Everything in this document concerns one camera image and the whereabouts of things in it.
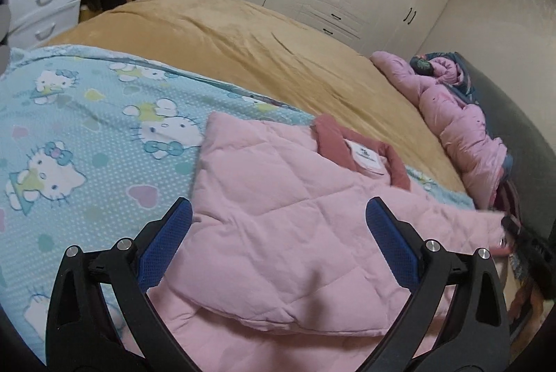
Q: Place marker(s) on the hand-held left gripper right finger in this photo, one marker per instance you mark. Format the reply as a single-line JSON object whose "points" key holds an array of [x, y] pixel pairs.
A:
{"points": [[391, 246]]}

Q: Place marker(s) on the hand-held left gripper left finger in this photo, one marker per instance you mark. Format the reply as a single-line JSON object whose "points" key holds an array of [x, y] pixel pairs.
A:
{"points": [[167, 241]]}

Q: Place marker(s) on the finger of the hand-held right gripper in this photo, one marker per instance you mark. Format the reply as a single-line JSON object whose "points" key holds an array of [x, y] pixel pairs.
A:
{"points": [[513, 226]]}

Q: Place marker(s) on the pink quilted jacket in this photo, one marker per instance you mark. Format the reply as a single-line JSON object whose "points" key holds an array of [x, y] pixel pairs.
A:
{"points": [[282, 246]]}

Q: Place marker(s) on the grey quilted headboard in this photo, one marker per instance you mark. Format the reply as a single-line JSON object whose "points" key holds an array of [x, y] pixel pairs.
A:
{"points": [[530, 146]]}

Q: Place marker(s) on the pink puffer coat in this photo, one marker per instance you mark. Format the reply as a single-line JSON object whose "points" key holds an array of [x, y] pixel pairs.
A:
{"points": [[460, 129]]}

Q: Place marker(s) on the cartoon printed blue blanket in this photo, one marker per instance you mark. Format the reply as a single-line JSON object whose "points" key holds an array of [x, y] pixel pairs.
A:
{"points": [[87, 137]]}

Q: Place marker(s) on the tan bed cover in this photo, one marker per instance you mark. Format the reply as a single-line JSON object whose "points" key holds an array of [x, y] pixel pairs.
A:
{"points": [[260, 42]]}

